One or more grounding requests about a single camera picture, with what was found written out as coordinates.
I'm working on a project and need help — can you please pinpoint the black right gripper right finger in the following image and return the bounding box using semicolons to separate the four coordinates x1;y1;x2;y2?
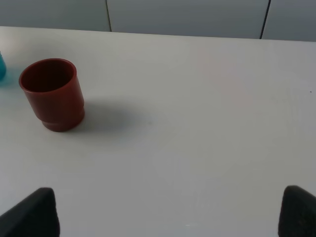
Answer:
278;185;316;237

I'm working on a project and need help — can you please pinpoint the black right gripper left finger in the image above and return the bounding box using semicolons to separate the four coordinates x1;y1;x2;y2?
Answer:
0;188;60;237

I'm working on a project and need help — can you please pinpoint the teal translucent plastic cup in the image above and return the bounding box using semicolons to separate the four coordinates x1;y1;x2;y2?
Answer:
0;53;6;80

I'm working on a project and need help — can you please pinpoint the red plastic cup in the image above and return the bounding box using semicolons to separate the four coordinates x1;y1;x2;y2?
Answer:
19;58;85;132

